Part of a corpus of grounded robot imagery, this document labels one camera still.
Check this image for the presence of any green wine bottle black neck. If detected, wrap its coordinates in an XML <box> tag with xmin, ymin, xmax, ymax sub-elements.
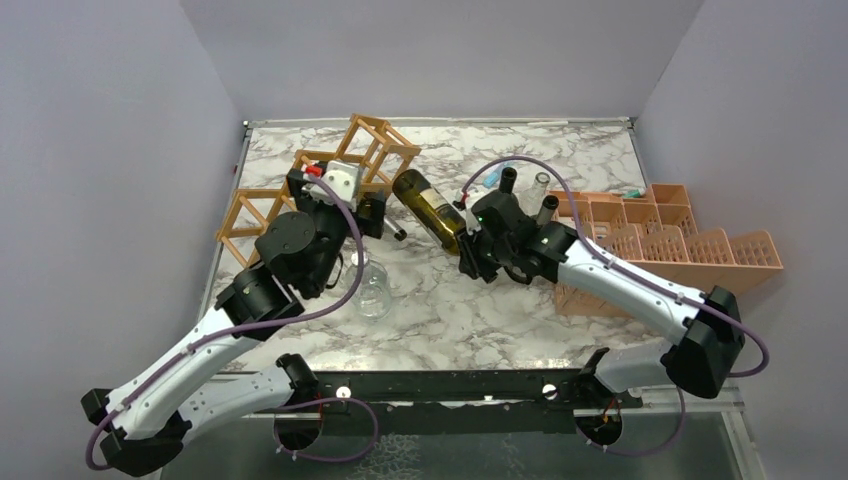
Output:
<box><xmin>392</xmin><ymin>169</ymin><xmax>466</xmax><ymax>256</ymax></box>

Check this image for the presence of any green wine bottle black top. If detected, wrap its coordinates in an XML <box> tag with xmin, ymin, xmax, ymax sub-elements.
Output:
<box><xmin>498</xmin><ymin>167</ymin><xmax>517</xmax><ymax>195</ymax></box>

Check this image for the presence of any clear round glass bottle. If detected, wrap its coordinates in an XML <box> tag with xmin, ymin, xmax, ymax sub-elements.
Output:
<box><xmin>349</xmin><ymin>253</ymin><xmax>392</xmax><ymax>320</ymax></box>

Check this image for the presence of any green wine bottle brown label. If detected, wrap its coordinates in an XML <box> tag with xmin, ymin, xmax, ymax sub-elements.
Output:
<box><xmin>356</xmin><ymin>192</ymin><xmax>407</xmax><ymax>241</ymax></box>

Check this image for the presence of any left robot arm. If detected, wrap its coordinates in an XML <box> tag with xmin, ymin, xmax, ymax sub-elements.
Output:
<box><xmin>81</xmin><ymin>196</ymin><xmax>385</xmax><ymax>477</ymax></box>

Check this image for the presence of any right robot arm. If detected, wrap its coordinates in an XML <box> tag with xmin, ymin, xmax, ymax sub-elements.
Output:
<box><xmin>458</xmin><ymin>191</ymin><xmax>745</xmax><ymax>407</ymax></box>

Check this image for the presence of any wooden wine rack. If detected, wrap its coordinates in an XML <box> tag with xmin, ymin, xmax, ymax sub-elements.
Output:
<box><xmin>216</xmin><ymin>114</ymin><xmax>421</xmax><ymax>267</ymax></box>

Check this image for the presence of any clear slim glass bottle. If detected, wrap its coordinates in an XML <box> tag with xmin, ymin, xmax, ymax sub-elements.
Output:
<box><xmin>519</xmin><ymin>172</ymin><xmax>550</xmax><ymax>217</ymax></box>

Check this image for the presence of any green wine bottle silver neck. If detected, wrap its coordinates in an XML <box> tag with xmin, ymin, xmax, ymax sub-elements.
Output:
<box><xmin>535</xmin><ymin>194</ymin><xmax>560</xmax><ymax>226</ymax></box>

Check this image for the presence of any orange plastic crate rack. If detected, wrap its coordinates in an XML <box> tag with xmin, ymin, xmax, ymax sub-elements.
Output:
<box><xmin>553</xmin><ymin>184</ymin><xmax>783</xmax><ymax>296</ymax></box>

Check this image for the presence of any blue highlighter pen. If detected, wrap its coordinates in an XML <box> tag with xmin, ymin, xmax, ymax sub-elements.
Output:
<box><xmin>482</xmin><ymin>161</ymin><xmax>512</xmax><ymax>189</ymax></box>

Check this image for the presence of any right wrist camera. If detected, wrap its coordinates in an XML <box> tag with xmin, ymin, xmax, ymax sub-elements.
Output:
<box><xmin>452</xmin><ymin>190</ymin><xmax>481</xmax><ymax>234</ymax></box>

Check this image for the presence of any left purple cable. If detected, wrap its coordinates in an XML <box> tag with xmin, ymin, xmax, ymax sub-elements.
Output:
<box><xmin>84</xmin><ymin>173</ymin><xmax>380</xmax><ymax>472</ymax></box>

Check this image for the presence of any purple cable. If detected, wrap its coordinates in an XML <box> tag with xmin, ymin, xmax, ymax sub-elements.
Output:
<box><xmin>84</xmin><ymin>173</ymin><xmax>380</xmax><ymax>472</ymax></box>
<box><xmin>460</xmin><ymin>155</ymin><xmax>771</xmax><ymax>458</ymax></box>

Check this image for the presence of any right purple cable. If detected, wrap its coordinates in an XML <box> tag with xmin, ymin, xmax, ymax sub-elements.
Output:
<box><xmin>460</xmin><ymin>155</ymin><xmax>771</xmax><ymax>458</ymax></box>

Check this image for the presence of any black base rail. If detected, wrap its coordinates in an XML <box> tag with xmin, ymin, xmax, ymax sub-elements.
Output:
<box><xmin>272</xmin><ymin>368</ymin><xmax>642</xmax><ymax>442</ymax></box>

